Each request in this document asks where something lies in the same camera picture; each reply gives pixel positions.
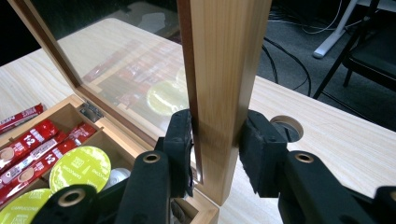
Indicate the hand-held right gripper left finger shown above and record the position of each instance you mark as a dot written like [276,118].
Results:
[146,186]

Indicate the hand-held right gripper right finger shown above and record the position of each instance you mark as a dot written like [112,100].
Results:
[264,155]

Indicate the wooden tea box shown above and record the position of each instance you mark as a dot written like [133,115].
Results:
[224,77]

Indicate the red drink sachet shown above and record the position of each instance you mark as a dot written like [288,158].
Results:
[21,117]
[39,154]
[31,139]
[43,166]

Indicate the white coffee capsule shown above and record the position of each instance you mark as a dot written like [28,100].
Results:
[120,175]

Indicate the pile of dark packets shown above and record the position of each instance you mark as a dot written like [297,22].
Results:
[179,216]

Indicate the green-lidded coffee capsule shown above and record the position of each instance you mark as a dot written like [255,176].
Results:
[21,207]
[80,169]

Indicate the white metal desk leg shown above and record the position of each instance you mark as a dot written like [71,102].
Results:
[334,34]

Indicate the black folding chair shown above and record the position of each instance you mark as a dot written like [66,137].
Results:
[373,59]

